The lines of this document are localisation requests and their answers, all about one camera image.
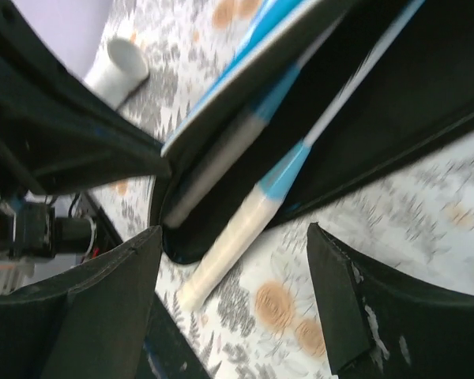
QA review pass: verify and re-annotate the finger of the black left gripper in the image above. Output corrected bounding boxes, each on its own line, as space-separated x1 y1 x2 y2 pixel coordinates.
0 1 171 197

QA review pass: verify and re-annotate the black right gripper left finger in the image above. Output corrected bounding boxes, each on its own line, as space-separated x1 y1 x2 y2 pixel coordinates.
0 224 163 379

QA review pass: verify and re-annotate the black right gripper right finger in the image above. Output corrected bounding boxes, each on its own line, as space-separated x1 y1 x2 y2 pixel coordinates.
307 223 474 378

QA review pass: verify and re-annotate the white shuttlecock tube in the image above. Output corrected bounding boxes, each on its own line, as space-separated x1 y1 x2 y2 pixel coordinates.
84 37 149 110

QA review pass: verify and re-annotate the blue badminton racket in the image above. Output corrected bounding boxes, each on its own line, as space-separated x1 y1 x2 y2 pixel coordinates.
177 0 423 312
164 24 337 228

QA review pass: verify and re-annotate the blue sport racket bag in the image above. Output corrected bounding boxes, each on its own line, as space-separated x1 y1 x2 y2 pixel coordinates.
150 1 474 265

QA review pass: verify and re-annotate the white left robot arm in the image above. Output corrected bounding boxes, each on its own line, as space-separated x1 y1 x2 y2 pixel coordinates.
0 1 171 266

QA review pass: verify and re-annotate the floral table mat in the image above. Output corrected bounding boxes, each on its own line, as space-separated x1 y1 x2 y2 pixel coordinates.
102 1 474 378

